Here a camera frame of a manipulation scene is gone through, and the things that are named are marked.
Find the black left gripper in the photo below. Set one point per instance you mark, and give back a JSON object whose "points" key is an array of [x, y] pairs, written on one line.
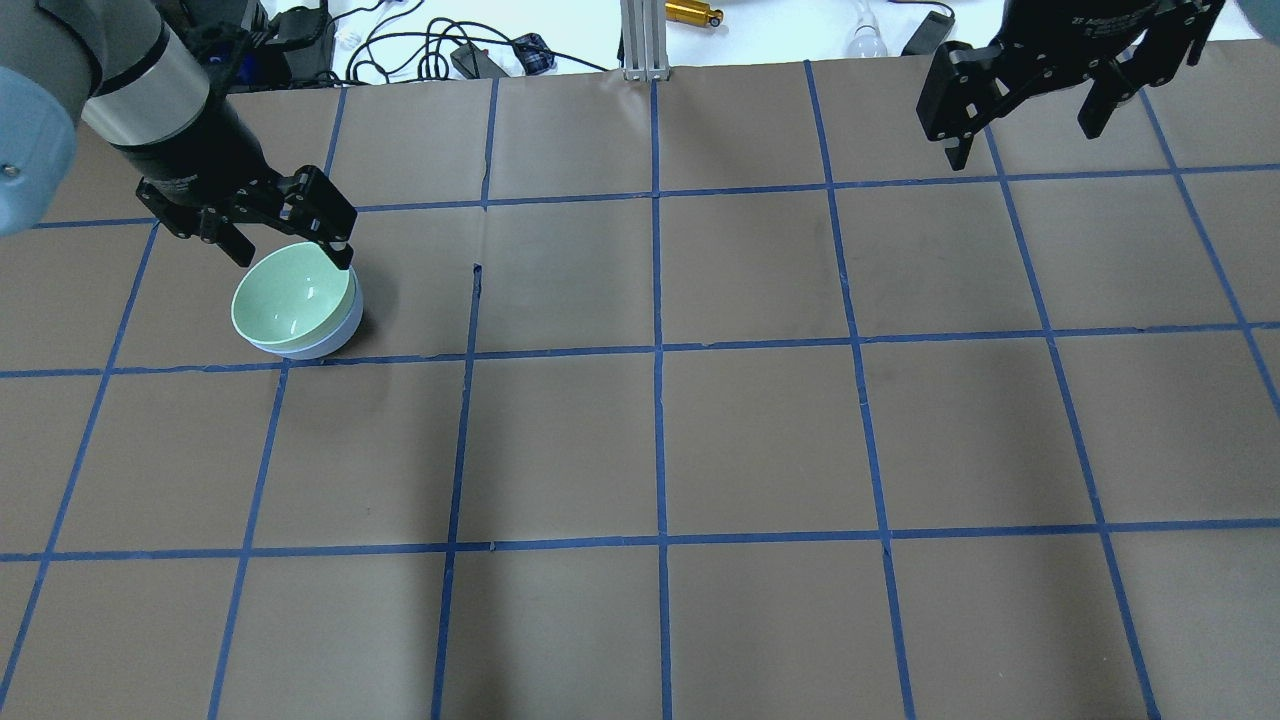
{"points": [[203, 153]]}

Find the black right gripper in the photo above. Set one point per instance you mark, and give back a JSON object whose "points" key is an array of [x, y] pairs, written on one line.
{"points": [[1085, 32]]}

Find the green bowl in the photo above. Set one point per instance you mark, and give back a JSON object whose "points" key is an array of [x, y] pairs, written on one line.
{"points": [[288, 295]]}

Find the blue bowl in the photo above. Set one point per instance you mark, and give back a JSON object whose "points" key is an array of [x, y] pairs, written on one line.
{"points": [[333, 333]]}

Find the white light bulb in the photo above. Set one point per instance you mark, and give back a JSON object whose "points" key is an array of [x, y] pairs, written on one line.
{"points": [[865, 40]]}

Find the black power adapter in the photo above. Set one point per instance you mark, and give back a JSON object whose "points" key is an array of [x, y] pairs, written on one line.
{"points": [[304, 36]]}

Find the yellow cylindrical tool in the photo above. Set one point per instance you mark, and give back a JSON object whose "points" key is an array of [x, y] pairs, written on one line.
{"points": [[694, 13]]}

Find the brown paper table cover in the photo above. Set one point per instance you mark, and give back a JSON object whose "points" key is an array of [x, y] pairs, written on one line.
{"points": [[718, 399]]}

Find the aluminium frame post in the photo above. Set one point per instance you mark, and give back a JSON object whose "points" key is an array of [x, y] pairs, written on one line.
{"points": [[643, 40]]}

